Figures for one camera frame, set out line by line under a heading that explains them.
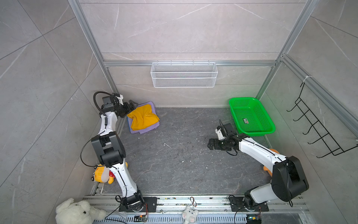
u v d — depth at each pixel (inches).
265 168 19.8
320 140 25.7
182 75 39.4
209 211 28.7
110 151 21.4
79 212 21.8
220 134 28.9
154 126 40.9
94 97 28.2
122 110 31.8
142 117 40.8
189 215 26.5
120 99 33.8
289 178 16.8
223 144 29.2
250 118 45.3
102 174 30.3
